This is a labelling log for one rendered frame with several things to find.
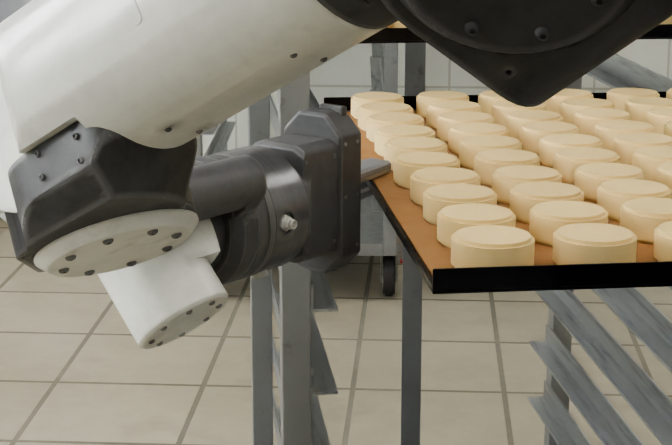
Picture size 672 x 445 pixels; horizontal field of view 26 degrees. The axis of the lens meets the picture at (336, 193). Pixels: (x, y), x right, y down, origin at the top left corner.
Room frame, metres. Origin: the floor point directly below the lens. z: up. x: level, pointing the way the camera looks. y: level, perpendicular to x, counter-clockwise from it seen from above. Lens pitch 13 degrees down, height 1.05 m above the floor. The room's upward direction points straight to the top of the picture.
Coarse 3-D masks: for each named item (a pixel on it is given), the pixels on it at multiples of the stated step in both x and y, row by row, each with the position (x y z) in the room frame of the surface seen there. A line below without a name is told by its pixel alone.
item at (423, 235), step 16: (432, 128) 1.29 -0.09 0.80; (368, 144) 1.22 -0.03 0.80; (384, 176) 1.09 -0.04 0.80; (384, 192) 1.04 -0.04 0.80; (400, 192) 1.04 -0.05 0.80; (400, 208) 0.99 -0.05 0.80; (416, 208) 0.99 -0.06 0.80; (400, 224) 0.95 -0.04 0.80; (416, 224) 0.94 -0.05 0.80; (432, 224) 0.94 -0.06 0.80; (528, 224) 0.95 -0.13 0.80; (416, 240) 0.90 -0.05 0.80; (432, 240) 0.90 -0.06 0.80; (432, 256) 0.87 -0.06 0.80; (448, 256) 0.87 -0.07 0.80; (544, 256) 0.87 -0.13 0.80; (640, 256) 0.87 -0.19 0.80; (432, 272) 0.83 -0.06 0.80
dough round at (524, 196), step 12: (516, 192) 0.96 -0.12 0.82; (528, 192) 0.95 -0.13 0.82; (540, 192) 0.95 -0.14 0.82; (552, 192) 0.95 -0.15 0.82; (564, 192) 0.95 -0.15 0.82; (576, 192) 0.95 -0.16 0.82; (516, 204) 0.95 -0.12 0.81; (528, 204) 0.95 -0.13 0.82; (516, 216) 0.95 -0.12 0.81; (528, 216) 0.94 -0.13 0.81
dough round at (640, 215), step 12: (624, 204) 0.92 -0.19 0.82; (636, 204) 0.92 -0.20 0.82; (648, 204) 0.92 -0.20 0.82; (660, 204) 0.92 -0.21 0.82; (624, 216) 0.91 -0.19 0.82; (636, 216) 0.90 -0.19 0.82; (648, 216) 0.90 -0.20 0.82; (660, 216) 0.89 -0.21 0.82; (636, 228) 0.90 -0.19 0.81; (648, 228) 0.89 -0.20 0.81; (648, 240) 0.89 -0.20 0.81
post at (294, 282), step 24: (288, 96) 1.42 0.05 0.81; (288, 120) 1.42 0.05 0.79; (288, 264) 1.42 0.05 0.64; (288, 288) 1.42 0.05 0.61; (288, 312) 1.42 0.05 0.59; (288, 336) 1.42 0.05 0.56; (288, 360) 1.42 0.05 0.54; (288, 384) 1.42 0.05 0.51; (288, 408) 1.42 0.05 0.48; (288, 432) 1.42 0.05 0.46
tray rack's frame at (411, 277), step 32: (416, 64) 2.07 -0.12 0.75; (256, 128) 2.03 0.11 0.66; (256, 288) 2.02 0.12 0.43; (416, 288) 2.07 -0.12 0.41; (256, 320) 2.02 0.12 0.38; (416, 320) 2.07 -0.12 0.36; (256, 352) 2.02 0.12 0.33; (416, 352) 2.07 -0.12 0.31; (256, 384) 2.02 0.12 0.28; (416, 384) 2.07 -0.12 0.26; (256, 416) 2.02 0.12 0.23; (416, 416) 2.07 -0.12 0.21
